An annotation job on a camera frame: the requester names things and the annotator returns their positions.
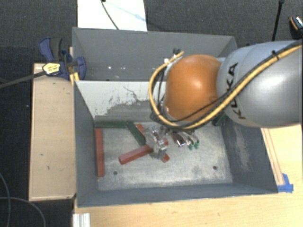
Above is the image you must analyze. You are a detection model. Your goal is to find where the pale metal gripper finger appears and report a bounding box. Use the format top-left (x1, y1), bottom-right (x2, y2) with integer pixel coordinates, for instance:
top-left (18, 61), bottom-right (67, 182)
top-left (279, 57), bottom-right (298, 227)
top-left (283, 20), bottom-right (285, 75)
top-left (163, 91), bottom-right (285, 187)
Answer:
top-left (151, 139), bottom-right (170, 161)
top-left (143, 126), bottom-right (164, 149)

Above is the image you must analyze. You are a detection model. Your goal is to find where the red-brown flat block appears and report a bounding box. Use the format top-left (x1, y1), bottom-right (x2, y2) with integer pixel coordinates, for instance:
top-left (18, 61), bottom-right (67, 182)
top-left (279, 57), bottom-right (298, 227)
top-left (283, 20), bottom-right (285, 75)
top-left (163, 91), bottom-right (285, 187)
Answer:
top-left (95, 128), bottom-right (106, 178)
top-left (135, 123), bottom-right (171, 163)
top-left (118, 145), bottom-right (153, 166)

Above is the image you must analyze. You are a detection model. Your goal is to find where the dark green flat block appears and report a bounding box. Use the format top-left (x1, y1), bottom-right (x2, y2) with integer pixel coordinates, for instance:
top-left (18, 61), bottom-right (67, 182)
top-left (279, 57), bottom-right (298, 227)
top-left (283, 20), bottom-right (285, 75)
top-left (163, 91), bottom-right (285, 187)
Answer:
top-left (126, 121), bottom-right (148, 148)
top-left (212, 112), bottom-right (229, 127)

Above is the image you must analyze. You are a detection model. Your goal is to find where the grey metal bin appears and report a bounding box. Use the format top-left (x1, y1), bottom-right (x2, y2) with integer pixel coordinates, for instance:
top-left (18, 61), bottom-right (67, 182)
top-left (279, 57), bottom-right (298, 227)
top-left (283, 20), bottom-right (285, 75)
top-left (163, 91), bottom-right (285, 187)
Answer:
top-left (71, 26), bottom-right (279, 208)

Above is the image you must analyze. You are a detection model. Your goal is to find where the pale wood board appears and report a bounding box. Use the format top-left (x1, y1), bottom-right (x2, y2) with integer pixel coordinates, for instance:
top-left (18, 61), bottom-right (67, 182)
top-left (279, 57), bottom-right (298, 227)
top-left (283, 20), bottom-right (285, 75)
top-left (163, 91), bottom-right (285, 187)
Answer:
top-left (28, 62), bottom-right (78, 202)

